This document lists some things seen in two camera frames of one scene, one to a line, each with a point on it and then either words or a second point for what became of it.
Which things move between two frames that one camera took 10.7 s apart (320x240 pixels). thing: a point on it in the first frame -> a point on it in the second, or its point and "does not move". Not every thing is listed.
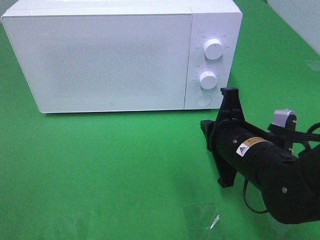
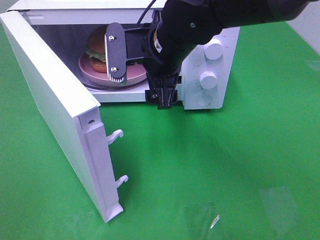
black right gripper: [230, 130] -> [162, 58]
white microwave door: [74, 63] -> [75, 112]
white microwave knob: [208, 80] does not move
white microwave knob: [213, 48] does not move
